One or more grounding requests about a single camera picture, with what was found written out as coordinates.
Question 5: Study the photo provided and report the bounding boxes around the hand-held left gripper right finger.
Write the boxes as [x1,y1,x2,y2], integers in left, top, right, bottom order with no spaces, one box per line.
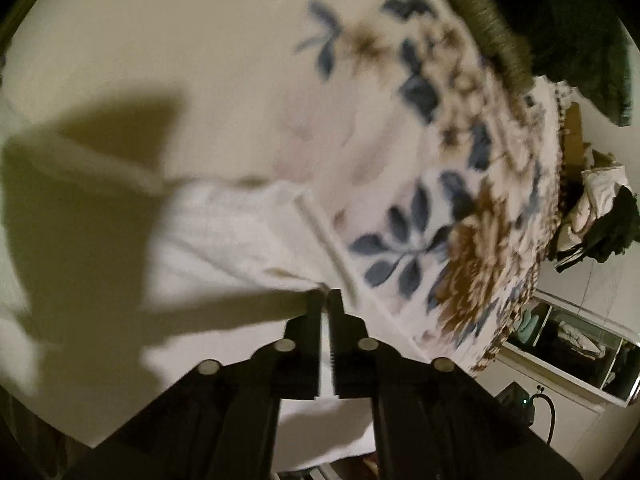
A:
[327,289,583,480]

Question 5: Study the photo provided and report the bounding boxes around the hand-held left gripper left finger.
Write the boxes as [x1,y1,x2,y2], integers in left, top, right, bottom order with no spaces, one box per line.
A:
[65,290,325,480]

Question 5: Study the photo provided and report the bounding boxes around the white towel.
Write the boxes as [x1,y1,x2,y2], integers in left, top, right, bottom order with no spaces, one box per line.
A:
[0,100,436,463]

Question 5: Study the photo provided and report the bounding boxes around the white shelf cabinet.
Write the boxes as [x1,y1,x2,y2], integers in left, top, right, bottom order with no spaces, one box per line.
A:
[500,290,640,408]

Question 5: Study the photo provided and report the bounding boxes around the floral printed blanket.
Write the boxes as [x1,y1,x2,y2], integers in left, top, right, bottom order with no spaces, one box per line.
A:
[0,0,563,376]

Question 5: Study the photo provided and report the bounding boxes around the pile of clothes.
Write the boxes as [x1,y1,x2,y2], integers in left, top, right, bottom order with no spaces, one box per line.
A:
[550,150,640,273]

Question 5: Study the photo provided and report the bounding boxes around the dark green knitted garment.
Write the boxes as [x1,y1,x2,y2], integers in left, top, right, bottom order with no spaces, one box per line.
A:
[415,0,636,128]

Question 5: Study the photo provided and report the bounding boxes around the black device with cable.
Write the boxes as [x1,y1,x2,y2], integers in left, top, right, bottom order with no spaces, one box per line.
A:
[495,381,557,448]

